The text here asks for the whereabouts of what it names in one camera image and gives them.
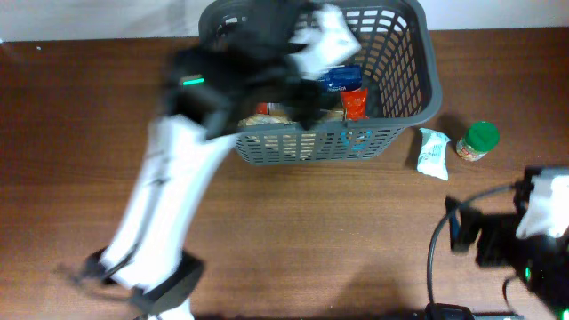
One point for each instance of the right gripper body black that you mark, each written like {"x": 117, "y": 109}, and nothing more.
{"x": 500, "y": 248}

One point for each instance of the white teal packet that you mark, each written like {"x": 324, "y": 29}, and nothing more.
{"x": 431, "y": 159}

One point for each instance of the green lid jar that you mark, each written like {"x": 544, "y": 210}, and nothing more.
{"x": 479, "y": 139}

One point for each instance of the small round blue tin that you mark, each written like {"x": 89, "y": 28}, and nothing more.
{"x": 355, "y": 141}

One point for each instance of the grey plastic basket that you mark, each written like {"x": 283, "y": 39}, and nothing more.
{"x": 399, "y": 71}

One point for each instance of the spaghetti pack red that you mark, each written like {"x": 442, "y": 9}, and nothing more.
{"x": 345, "y": 106}

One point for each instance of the rice bag beige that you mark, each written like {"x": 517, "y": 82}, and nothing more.
{"x": 273, "y": 139}

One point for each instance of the tissue multipack blue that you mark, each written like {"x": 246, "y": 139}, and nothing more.
{"x": 342, "y": 79}

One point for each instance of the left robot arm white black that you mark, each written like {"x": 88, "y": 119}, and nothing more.
{"x": 272, "y": 51}

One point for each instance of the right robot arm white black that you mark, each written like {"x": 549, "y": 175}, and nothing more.
{"x": 541, "y": 262}

